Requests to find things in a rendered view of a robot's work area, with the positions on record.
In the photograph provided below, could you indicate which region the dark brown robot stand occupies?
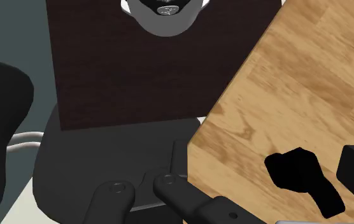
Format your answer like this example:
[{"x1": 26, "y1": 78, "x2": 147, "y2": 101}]
[{"x1": 45, "y1": 0, "x2": 283, "y2": 132}]

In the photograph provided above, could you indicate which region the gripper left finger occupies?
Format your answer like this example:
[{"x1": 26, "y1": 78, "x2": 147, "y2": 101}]
[{"x1": 83, "y1": 139, "x2": 269, "y2": 224}]

